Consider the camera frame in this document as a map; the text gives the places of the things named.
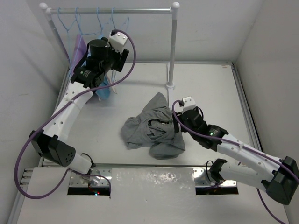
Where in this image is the grey t shirt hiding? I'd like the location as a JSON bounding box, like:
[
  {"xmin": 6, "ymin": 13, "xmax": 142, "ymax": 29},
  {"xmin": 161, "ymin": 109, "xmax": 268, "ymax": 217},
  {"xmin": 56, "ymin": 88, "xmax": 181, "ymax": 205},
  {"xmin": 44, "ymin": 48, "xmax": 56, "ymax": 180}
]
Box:
[{"xmin": 121, "ymin": 92, "xmax": 185, "ymax": 160}]

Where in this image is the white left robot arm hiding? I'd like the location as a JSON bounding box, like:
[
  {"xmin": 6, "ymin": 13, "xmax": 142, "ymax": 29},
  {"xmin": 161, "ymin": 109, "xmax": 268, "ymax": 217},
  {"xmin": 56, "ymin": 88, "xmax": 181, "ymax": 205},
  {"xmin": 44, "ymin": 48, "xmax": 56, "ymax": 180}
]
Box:
[{"xmin": 31, "ymin": 36, "xmax": 129, "ymax": 174}]

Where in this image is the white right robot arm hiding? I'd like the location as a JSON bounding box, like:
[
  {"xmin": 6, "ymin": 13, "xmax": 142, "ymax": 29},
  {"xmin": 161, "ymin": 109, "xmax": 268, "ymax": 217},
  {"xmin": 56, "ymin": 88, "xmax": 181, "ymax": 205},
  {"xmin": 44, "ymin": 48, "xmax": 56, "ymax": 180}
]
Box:
[{"xmin": 172, "ymin": 107, "xmax": 299, "ymax": 205}]

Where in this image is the blue hanging shirt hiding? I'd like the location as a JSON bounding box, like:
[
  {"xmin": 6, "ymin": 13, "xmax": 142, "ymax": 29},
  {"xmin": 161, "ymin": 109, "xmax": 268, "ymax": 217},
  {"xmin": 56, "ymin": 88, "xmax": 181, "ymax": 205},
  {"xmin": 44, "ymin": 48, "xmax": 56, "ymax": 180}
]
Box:
[{"xmin": 95, "ymin": 75, "xmax": 111, "ymax": 101}]

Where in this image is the purple hanging shirt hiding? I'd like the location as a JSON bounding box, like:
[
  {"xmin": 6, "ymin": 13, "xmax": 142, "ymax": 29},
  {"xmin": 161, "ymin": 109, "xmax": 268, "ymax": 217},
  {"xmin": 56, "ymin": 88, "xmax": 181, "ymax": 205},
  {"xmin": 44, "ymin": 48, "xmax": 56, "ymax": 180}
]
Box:
[{"xmin": 70, "ymin": 34, "xmax": 86, "ymax": 76}]

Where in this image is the blue hanger with purple shirt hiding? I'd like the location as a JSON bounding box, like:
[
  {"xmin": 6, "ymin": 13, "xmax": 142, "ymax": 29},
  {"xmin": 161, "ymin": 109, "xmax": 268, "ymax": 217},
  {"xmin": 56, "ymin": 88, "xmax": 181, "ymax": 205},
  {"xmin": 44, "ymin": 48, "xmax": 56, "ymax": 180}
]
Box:
[{"xmin": 69, "ymin": 7, "xmax": 97, "ymax": 78}]

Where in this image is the white metal clothes rack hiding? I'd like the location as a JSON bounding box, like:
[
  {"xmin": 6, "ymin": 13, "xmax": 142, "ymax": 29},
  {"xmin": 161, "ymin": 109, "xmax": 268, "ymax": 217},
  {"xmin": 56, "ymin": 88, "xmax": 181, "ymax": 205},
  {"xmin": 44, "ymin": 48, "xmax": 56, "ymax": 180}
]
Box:
[{"xmin": 39, "ymin": 2, "xmax": 180, "ymax": 107}]

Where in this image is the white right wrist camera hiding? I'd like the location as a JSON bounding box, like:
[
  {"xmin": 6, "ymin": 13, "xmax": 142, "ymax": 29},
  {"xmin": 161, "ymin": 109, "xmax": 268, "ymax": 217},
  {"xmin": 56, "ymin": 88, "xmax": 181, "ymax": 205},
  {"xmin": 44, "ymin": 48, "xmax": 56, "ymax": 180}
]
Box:
[{"xmin": 179, "ymin": 96, "xmax": 196, "ymax": 110}]

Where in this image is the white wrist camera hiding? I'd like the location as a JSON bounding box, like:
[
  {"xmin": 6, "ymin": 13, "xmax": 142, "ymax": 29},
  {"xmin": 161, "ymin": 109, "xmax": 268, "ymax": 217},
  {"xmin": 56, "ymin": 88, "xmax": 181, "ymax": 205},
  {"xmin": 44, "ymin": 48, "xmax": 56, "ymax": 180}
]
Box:
[
  {"xmin": 179, "ymin": 96, "xmax": 196, "ymax": 110},
  {"xmin": 108, "ymin": 32, "xmax": 128, "ymax": 53}
]

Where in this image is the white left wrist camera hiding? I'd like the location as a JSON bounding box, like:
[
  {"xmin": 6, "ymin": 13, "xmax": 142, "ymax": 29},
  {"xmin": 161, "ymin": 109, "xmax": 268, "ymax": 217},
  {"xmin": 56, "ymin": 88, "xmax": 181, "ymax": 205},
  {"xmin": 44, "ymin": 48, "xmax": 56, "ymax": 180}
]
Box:
[{"xmin": 108, "ymin": 32, "xmax": 128, "ymax": 53}]

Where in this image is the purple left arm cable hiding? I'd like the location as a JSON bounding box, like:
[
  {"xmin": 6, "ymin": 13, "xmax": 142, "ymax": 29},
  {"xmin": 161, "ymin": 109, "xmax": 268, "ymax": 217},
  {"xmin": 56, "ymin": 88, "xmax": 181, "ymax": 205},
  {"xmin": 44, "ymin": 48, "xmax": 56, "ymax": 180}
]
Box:
[{"xmin": 14, "ymin": 29, "xmax": 136, "ymax": 200}]

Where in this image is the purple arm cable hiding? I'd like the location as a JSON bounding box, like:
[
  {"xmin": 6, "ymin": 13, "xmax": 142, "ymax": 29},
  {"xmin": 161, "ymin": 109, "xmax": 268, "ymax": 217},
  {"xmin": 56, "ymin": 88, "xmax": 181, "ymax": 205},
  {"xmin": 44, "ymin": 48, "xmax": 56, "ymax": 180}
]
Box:
[
  {"xmin": 172, "ymin": 99, "xmax": 299, "ymax": 224},
  {"xmin": 14, "ymin": 29, "xmax": 136, "ymax": 200}
]

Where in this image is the empty blue wire hanger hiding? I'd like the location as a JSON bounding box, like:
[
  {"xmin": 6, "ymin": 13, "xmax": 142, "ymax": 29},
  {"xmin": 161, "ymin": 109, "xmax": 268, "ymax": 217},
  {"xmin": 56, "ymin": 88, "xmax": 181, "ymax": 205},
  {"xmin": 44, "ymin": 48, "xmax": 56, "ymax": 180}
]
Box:
[{"xmin": 111, "ymin": 13, "xmax": 130, "ymax": 83}]

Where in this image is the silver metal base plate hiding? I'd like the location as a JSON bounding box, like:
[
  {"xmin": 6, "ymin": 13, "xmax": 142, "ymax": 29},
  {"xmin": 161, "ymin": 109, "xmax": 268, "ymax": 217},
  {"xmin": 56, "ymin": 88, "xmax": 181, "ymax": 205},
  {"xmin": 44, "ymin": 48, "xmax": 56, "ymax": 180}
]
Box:
[{"xmin": 69, "ymin": 166, "xmax": 237, "ymax": 188}]

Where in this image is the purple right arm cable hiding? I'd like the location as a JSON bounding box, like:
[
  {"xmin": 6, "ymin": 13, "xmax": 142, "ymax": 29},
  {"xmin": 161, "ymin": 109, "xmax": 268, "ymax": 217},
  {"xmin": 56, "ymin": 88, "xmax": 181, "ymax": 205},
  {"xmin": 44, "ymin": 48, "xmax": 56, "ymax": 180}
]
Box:
[{"xmin": 172, "ymin": 99, "xmax": 299, "ymax": 224}]

